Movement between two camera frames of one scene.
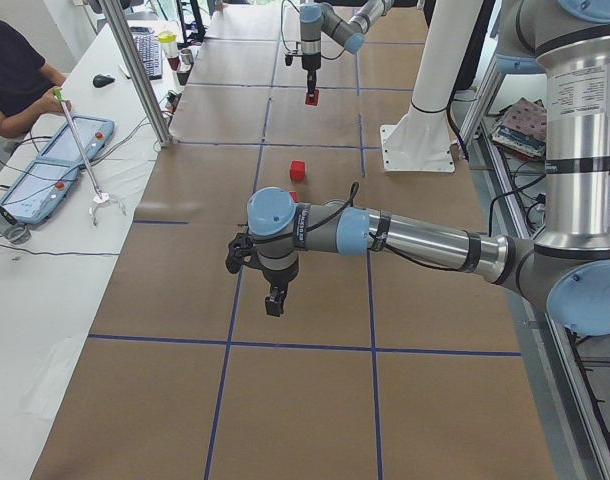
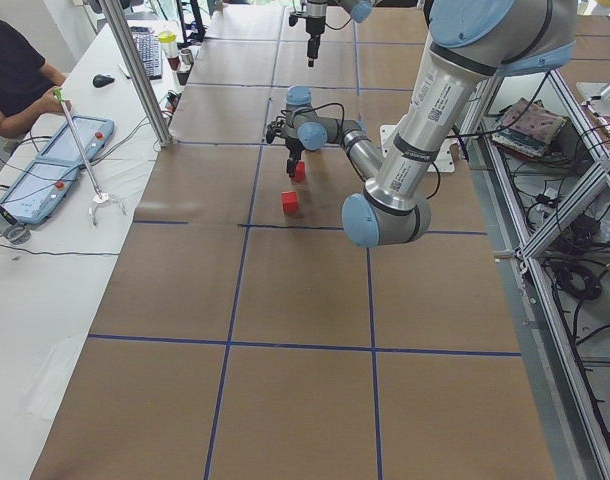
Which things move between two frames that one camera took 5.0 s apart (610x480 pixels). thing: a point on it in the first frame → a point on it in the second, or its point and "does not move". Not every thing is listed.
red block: x=297 y=171 does not move
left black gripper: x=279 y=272 → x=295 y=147
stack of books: x=522 y=128 does not move
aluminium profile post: x=140 y=72 does not move
